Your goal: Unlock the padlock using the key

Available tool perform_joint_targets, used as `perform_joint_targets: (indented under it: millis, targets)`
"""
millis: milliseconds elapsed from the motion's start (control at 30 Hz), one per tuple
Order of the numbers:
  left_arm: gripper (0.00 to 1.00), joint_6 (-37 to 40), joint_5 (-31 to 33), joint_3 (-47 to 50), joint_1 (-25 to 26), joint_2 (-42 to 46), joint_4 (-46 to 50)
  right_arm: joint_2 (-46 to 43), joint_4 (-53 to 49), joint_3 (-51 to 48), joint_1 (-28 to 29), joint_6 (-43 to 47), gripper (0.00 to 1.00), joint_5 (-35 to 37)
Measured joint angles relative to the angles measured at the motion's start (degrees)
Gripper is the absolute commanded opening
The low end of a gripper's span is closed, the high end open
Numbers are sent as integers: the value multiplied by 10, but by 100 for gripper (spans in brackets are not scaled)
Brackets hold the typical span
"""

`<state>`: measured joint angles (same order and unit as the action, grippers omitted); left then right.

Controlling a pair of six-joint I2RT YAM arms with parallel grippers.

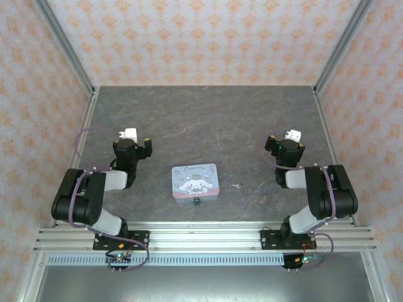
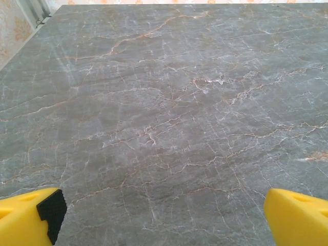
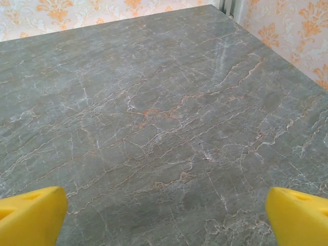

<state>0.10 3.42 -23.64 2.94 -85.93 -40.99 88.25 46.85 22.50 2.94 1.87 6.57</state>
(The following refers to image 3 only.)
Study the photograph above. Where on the aluminium right rear frame post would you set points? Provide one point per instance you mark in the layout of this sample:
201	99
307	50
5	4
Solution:
228	6

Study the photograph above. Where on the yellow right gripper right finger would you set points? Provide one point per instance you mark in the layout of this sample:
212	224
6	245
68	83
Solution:
299	223

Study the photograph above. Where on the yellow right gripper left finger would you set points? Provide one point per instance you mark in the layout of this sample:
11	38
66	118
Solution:
28	220

